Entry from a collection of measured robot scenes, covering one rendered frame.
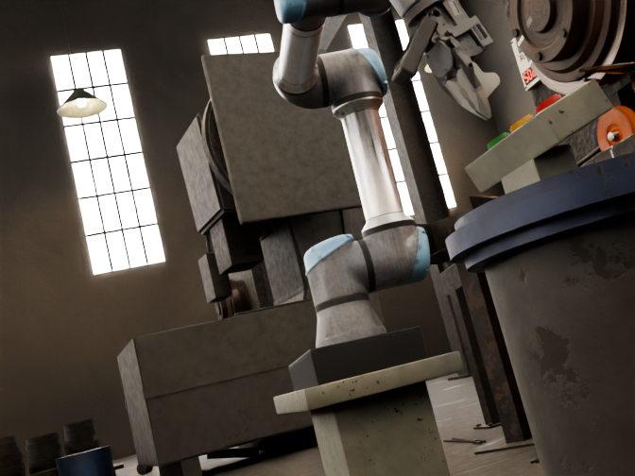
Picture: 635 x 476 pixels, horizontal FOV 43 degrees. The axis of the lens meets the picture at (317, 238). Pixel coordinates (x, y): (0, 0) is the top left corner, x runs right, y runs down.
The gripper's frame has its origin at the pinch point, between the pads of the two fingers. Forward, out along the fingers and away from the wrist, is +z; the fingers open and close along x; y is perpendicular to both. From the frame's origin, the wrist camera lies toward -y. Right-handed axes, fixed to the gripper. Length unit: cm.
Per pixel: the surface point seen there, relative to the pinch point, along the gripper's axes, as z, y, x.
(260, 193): -57, 69, 316
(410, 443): 44, -27, 41
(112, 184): -294, 135, 1055
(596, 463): 37, -40, -43
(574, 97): 6.6, 0.5, -19.5
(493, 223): 14, -36, -43
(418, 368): 32, -19, 35
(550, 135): 9.2, -5.7, -18.5
